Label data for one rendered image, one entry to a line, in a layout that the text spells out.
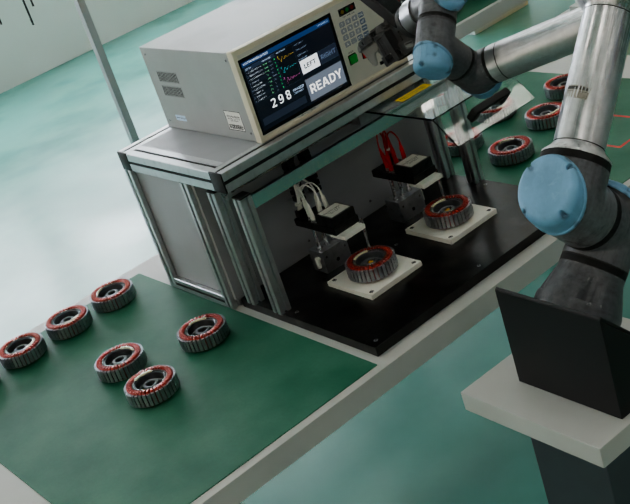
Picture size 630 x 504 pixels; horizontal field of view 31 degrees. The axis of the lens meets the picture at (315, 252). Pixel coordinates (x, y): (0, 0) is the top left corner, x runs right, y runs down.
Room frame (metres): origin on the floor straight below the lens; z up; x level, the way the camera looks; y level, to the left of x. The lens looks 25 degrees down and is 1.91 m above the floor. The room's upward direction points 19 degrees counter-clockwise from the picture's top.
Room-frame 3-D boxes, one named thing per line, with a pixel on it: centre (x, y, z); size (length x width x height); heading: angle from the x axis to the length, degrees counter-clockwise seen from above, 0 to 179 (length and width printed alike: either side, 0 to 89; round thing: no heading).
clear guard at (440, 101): (2.40, -0.37, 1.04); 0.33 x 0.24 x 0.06; 31
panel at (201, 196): (2.52, -0.08, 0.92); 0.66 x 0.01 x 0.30; 121
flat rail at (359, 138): (2.38, -0.16, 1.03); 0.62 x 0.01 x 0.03; 121
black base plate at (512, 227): (2.31, -0.20, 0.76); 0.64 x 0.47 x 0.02; 121
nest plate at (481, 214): (2.36, -0.31, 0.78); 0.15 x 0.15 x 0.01; 31
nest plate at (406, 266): (2.24, -0.11, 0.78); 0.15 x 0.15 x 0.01; 31
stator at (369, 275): (2.24, -0.11, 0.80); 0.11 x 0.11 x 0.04
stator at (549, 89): (2.95, -0.79, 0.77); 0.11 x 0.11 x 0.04
